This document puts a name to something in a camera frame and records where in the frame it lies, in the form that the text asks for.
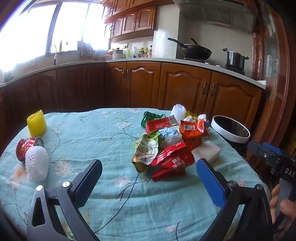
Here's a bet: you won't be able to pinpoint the crumpled blue white wrapper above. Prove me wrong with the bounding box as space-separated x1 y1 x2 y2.
158 126 183 147

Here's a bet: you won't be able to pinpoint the wooden door with glass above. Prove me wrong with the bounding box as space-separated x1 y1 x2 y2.
251 0 296 163

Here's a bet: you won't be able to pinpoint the crumpled silver foil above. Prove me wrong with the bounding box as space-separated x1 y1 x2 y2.
198 113 210 128

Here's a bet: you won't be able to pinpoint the orange-red snack packet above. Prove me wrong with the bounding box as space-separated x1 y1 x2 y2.
179 119 211 139

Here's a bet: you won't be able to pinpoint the steel cooking pot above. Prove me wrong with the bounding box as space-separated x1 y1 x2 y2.
223 48 249 69

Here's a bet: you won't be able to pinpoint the teal floral tablecloth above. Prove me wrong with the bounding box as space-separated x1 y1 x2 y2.
0 107 271 241

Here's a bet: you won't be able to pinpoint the white trash bin black liner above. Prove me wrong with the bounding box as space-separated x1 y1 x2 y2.
211 115 251 158

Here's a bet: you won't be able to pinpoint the steel range hood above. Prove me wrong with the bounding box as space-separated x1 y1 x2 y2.
172 0 259 35

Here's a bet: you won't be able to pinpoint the small white foam fruit net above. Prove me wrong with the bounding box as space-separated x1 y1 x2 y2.
171 104 187 120

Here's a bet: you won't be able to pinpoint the black wok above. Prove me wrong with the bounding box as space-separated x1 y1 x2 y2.
168 37 212 59

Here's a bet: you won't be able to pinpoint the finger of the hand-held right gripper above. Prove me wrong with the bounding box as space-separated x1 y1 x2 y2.
262 142 283 156
247 140 267 163

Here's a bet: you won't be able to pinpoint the large white foam fruit net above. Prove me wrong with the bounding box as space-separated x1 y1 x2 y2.
25 146 49 182

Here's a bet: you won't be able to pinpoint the wooden lower cabinets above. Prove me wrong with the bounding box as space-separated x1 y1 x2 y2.
0 61 263 139

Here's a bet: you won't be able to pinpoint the large crumpled red packet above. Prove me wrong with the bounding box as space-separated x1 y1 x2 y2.
150 141 195 182

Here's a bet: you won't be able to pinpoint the white speckled countertop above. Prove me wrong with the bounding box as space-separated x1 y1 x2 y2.
0 57 266 90

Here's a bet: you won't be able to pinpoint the green white snack packet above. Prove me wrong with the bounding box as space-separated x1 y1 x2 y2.
132 133 161 173

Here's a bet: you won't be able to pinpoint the crushed red drink can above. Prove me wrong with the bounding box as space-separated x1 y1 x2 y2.
16 137 44 163

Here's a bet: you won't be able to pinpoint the kitchen window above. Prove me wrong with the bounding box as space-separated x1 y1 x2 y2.
0 0 109 72

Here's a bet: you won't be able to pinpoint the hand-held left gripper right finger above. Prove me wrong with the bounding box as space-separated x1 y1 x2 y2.
196 159 273 241

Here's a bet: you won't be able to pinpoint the wooden cabinets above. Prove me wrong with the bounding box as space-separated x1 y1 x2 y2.
0 61 263 139
101 0 158 43

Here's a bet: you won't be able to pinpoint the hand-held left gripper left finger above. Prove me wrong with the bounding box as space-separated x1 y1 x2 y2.
27 159 103 241

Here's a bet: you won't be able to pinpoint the white foam block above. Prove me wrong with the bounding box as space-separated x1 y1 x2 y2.
191 140 221 163

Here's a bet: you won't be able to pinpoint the person's right hand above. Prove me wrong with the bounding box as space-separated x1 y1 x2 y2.
269 184 296 233

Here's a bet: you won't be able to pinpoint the yellow foam fruit net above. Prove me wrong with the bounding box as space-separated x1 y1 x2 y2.
27 110 47 137

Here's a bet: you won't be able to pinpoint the wooden upper cabinets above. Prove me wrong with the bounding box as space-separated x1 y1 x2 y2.
101 0 158 43

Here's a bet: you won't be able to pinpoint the curved kitchen faucet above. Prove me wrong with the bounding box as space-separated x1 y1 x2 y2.
48 45 59 66

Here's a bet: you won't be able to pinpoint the white electric cooker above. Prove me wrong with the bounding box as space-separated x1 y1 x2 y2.
112 47 126 60

